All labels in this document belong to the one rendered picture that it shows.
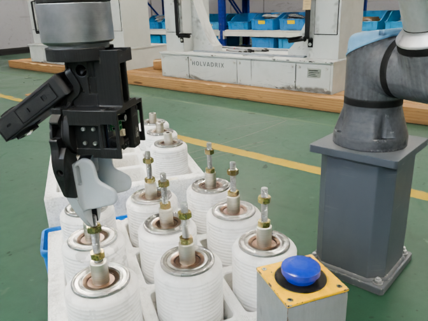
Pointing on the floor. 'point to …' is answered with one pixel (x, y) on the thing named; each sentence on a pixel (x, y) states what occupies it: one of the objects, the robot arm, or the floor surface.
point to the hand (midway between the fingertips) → (86, 213)
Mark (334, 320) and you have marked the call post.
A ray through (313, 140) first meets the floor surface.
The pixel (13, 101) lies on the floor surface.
